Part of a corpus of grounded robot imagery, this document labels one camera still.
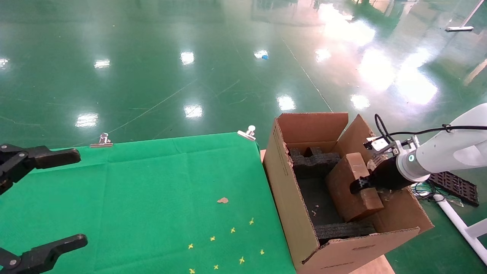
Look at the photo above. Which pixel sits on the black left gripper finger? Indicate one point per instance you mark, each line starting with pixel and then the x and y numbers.
pixel 42 254
pixel 45 156

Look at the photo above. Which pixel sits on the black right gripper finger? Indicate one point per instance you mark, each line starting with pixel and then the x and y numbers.
pixel 361 185

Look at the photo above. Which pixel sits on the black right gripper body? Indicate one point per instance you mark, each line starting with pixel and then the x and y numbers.
pixel 388 177

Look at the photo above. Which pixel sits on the small brown cardboard box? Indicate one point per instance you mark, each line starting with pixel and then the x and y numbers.
pixel 350 201

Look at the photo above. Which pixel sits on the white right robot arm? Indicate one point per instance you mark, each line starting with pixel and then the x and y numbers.
pixel 449 152

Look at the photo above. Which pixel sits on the black foam carton insert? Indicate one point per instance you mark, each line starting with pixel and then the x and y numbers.
pixel 314 163

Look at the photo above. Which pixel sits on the large open cardboard carton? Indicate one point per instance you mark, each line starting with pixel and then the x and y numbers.
pixel 289 198

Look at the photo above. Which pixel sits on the small brown cardboard scrap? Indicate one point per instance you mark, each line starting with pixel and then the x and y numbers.
pixel 223 200

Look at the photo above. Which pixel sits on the silver metal binder clip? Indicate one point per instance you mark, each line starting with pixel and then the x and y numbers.
pixel 247 134
pixel 102 141

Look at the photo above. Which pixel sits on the black perforated plastic tray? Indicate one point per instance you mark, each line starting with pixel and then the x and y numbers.
pixel 454 186

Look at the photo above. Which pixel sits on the green table cloth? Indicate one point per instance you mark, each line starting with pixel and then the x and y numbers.
pixel 133 198

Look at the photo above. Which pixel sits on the white flat floor bar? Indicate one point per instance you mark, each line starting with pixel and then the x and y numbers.
pixel 459 29

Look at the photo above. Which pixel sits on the grey metal camera bracket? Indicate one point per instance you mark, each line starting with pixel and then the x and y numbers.
pixel 378 144

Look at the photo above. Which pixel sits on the white metal frame pole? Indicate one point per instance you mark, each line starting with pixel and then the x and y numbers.
pixel 462 228

